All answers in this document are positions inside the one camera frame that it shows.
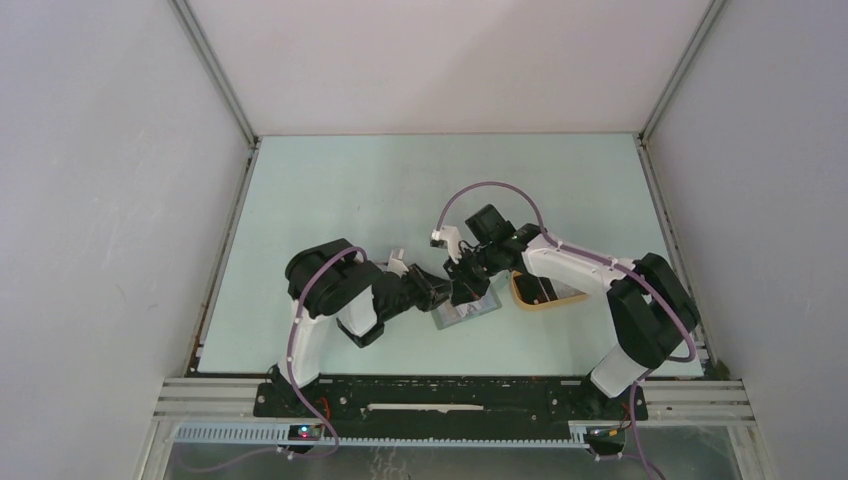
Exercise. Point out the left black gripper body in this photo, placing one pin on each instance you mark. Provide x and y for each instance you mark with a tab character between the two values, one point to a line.
418	289

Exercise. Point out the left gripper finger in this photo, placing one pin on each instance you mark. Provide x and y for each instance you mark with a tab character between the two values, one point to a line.
430	305
441	290

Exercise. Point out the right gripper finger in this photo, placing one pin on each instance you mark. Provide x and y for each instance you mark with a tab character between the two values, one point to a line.
478	290
460	294

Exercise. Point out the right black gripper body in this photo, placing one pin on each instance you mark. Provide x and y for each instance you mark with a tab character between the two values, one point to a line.
472	267

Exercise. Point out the black VIP card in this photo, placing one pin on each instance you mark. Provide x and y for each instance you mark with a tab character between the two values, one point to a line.
532	290

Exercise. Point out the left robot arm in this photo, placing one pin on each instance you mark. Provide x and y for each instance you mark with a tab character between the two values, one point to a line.
337	284

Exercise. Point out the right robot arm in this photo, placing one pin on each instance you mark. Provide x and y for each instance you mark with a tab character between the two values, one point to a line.
651	311

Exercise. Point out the orange plastic tray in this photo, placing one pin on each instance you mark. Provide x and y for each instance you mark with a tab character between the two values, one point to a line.
565	295

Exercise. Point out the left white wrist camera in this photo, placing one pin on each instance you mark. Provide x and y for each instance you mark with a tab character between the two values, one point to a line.
395	262

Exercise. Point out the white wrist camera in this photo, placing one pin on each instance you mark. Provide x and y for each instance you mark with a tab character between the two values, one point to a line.
447	238
395	262

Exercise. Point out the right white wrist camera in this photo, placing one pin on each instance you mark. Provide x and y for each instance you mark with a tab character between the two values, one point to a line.
447	238

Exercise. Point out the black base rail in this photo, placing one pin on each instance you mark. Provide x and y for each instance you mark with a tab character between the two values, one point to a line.
474	408

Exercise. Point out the aluminium frame rail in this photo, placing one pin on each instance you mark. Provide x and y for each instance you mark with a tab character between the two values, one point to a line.
212	410

